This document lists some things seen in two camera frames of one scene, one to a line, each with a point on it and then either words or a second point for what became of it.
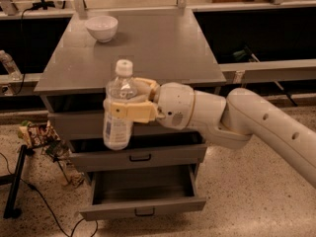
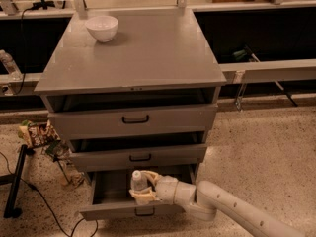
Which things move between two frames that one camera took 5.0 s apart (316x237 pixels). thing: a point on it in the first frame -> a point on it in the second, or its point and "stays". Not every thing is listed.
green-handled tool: [246, 53] stays
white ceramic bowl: [102, 27] stays
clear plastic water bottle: [118, 132] -> [138, 181]
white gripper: [175, 105] -> [165, 189]
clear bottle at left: [11, 66] stays
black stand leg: [10, 212] stays
